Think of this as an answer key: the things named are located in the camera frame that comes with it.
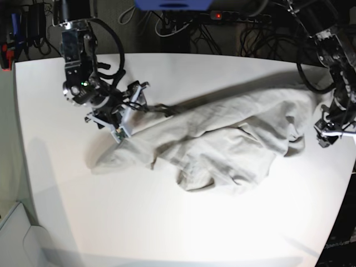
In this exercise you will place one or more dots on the black power strip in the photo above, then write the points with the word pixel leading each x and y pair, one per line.
pixel 232 16

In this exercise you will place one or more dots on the blue box overhead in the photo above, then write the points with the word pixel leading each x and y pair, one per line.
pixel 173 5

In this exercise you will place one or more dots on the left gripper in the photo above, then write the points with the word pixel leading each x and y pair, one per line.
pixel 334 124

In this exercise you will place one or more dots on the red and black clamp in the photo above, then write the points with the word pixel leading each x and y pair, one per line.
pixel 7 56

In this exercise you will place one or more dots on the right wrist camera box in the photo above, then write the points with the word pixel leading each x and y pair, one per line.
pixel 120 133

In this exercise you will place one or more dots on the blue handled tool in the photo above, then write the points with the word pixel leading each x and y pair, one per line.
pixel 18 36

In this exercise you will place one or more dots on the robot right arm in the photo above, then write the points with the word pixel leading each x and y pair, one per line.
pixel 85 85

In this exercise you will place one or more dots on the grey side cabinet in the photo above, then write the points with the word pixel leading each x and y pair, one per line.
pixel 19 244

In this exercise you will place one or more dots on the light grey t-shirt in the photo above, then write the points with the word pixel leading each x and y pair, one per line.
pixel 225 146

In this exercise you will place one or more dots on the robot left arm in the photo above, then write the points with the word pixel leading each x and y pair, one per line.
pixel 320 21

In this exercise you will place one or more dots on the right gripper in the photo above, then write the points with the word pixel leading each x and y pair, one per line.
pixel 121 113

